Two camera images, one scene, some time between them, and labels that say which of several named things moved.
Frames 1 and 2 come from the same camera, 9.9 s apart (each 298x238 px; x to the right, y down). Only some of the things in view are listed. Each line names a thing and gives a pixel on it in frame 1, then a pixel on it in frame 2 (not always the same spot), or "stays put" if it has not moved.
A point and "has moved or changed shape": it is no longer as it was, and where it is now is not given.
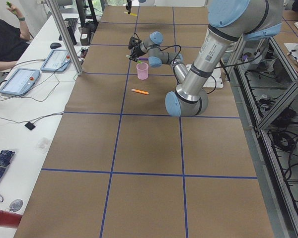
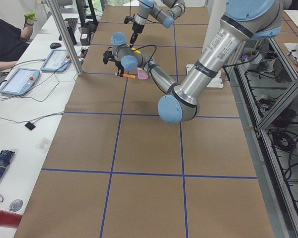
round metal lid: x=16 y=205 stays put
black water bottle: x=72 y=35 stays put
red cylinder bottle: x=3 y=218 stays put
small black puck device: x=30 y=126 stays put
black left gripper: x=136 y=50 -> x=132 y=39
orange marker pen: x=143 y=92 -> x=129 y=76
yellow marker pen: x=134 y=14 has moved or changed shape
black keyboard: x=72 y=23 stays put
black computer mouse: x=55 y=45 stays put
